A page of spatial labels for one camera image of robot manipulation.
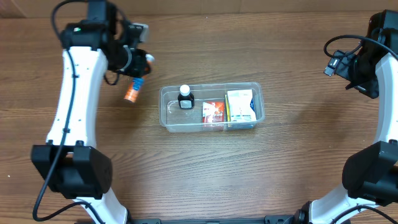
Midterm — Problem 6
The blue lozenge box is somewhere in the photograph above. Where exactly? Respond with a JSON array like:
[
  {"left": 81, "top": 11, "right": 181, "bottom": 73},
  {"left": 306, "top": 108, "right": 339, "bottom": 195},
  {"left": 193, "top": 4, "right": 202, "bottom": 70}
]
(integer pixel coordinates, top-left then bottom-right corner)
[{"left": 224, "top": 94, "right": 259, "bottom": 129}]

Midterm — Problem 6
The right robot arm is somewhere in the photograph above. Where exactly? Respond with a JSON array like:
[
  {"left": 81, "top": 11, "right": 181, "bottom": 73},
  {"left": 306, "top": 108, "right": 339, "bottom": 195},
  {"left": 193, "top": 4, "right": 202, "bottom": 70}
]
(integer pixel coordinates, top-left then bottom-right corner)
[{"left": 264, "top": 10, "right": 397, "bottom": 224}]

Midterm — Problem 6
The red white medicine box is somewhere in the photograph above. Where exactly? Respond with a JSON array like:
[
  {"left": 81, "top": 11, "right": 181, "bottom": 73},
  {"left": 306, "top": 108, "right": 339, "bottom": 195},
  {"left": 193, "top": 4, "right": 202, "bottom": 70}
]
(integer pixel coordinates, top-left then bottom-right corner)
[{"left": 202, "top": 101, "right": 224, "bottom": 131}]

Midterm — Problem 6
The clear plastic container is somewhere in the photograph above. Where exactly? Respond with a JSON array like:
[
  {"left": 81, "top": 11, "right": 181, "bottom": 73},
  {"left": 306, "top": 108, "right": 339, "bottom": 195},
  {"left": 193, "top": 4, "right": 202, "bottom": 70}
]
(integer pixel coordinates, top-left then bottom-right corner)
[{"left": 159, "top": 82, "right": 265, "bottom": 133}]

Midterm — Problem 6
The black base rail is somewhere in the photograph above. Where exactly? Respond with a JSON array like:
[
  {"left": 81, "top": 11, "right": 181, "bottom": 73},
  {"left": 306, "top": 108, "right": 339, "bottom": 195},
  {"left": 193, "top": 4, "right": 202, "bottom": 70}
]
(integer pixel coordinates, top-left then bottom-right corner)
[{"left": 131, "top": 215, "right": 294, "bottom": 224}]

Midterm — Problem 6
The orange effervescent tablet tube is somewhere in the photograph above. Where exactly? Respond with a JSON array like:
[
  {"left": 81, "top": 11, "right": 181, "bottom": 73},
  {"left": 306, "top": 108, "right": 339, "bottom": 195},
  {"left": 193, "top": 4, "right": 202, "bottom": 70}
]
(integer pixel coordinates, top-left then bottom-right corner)
[{"left": 124, "top": 54, "right": 155, "bottom": 103}]

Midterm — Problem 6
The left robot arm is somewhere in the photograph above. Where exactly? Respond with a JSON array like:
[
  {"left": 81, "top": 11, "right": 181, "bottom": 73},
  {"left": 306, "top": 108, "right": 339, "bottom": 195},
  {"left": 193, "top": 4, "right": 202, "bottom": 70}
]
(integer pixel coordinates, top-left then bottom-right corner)
[{"left": 30, "top": 1, "right": 154, "bottom": 223}]

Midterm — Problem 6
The white plaster box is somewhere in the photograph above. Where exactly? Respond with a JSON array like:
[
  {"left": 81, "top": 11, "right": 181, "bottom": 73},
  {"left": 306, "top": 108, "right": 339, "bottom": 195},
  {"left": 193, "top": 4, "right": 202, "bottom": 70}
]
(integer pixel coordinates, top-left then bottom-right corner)
[{"left": 227, "top": 89, "right": 256, "bottom": 122}]

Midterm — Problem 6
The dark syrup bottle white cap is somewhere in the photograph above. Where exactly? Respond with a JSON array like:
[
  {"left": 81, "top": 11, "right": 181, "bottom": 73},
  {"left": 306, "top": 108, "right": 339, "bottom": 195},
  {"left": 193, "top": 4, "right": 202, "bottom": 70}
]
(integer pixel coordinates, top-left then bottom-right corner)
[{"left": 177, "top": 85, "right": 195, "bottom": 110}]

